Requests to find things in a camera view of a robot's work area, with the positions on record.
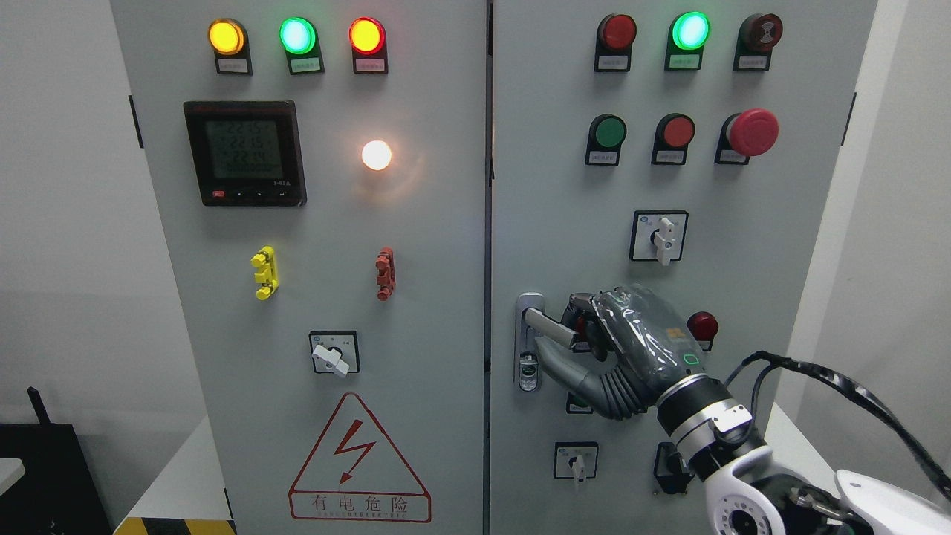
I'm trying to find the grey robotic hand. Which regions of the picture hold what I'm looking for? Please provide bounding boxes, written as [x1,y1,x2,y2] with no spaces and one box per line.
[534,284,730,433]

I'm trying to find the silver swing door handle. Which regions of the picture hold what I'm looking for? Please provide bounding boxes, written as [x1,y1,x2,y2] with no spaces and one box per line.
[514,292,578,392]

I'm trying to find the grey right cabinet door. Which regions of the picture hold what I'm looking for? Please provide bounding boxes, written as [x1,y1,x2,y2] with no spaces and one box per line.
[488,1,876,534]

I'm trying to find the grey cabinet door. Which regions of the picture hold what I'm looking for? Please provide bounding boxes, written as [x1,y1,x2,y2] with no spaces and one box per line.
[488,1,876,534]
[111,1,488,534]

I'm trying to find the red lamp top right door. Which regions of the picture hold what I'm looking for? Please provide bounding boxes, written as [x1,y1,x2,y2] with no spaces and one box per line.
[594,13,637,72]

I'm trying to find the green lamp top right door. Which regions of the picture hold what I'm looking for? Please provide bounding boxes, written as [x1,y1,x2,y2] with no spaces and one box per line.
[663,10,710,71]

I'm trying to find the grey left cabinet door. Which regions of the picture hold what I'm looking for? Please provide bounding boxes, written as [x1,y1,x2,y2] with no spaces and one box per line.
[111,1,488,534]

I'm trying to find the green indicator lamp left door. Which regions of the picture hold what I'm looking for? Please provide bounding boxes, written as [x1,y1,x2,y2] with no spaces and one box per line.
[279,16,324,75]

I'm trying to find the red lamp middle right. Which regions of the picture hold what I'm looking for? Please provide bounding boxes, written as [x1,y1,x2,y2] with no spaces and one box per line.
[687,311,720,352]

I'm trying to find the green push button lower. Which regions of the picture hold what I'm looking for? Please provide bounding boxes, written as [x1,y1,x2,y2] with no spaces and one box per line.
[566,393,594,415]

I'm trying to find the green push button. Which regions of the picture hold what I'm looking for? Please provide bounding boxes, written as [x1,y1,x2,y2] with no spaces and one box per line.
[585,113,627,166]
[566,393,594,415]

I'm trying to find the black selector knob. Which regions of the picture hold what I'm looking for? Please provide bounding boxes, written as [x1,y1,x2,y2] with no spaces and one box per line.
[653,441,694,496]

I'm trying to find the red push button upper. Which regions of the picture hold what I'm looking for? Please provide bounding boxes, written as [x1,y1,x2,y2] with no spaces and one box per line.
[651,113,695,166]

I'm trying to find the green push button upper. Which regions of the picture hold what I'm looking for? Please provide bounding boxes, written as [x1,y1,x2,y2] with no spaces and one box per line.
[585,113,627,166]

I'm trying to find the red emergency stop button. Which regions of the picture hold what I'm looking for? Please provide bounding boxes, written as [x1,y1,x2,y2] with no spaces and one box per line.
[715,108,780,166]

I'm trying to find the red high voltage warning sticker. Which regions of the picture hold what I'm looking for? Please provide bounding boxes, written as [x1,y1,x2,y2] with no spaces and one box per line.
[288,392,432,524]

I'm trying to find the white glowing lamp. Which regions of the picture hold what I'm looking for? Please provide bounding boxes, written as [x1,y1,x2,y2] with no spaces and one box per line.
[361,139,393,172]

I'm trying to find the dark red buzzer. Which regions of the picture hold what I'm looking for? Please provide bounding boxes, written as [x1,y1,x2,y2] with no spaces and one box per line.
[733,13,784,72]

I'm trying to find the orange red indicator lamp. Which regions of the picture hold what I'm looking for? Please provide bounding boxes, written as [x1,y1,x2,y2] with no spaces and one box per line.
[348,16,389,74]

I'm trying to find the black digital power meter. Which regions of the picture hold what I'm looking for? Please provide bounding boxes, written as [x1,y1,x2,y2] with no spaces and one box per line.
[183,100,307,207]

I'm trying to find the white platform with hazard stripes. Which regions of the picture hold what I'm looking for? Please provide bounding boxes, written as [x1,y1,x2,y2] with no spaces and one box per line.
[115,404,837,534]

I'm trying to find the yellow indicator lamp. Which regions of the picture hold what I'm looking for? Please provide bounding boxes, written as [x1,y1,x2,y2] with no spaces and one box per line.
[207,18,253,76]

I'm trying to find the black box with antenna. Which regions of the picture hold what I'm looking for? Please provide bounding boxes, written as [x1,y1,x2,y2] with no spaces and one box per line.
[1,387,112,534]

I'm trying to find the white rotary switch upper right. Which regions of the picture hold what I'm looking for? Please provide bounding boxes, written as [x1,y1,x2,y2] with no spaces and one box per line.
[629,210,689,265]

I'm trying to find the white rotary switch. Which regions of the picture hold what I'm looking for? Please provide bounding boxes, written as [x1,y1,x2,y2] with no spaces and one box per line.
[553,441,599,491]
[629,210,689,265]

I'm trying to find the white rotary switch lower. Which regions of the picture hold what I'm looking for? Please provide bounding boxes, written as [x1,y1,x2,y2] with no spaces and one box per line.
[553,441,599,491]

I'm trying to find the white rotary switch left door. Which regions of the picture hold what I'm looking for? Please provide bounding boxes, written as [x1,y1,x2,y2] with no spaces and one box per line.
[308,331,361,378]

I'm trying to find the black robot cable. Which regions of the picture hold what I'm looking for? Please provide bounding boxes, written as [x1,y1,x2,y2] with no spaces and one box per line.
[724,351,951,502]

